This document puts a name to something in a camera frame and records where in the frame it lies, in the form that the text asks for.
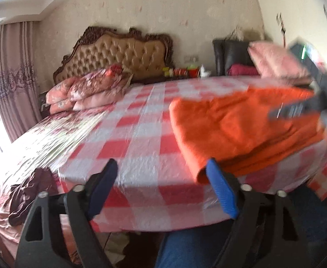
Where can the red bowl with green lid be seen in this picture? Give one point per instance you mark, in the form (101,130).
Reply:
(192,70)

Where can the red jar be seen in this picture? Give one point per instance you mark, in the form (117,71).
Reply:
(180,71)

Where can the floral pillows on bed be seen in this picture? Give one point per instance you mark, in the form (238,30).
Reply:
(99,85)

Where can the dark maroon cloth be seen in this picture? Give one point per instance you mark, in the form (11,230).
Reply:
(29,195)

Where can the pink patterned curtain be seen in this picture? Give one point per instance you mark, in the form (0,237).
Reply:
(12,81)

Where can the pink white checkered bed sheet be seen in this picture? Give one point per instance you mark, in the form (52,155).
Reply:
(141,145)

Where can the white wardrobe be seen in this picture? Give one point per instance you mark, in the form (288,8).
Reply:
(292,11)

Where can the white charging device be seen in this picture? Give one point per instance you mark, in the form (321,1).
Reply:
(204,72)

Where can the black leather armchair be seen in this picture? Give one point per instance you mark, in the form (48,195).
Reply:
(230,53)

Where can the person's legs in jeans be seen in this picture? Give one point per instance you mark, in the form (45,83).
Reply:
(197,245)

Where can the wall socket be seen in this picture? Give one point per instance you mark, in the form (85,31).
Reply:
(190,59)

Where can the orange pants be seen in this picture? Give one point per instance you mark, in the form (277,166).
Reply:
(236,128)

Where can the tufted carved wooden headboard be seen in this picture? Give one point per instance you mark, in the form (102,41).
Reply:
(116,53)

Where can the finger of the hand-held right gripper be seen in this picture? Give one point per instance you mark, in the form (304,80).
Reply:
(294,108)

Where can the floral bedspread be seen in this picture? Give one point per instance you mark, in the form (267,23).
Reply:
(40,145)

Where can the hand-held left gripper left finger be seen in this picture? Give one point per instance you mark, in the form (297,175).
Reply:
(105,184)

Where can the yellow jar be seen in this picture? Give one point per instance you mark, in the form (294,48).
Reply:
(167,72)

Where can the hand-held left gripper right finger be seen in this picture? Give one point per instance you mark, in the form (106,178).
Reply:
(222,189)

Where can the maroon bolster roll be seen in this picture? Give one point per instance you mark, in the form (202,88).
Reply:
(243,69)

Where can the pink square cushion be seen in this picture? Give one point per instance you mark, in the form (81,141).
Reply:
(278,61)

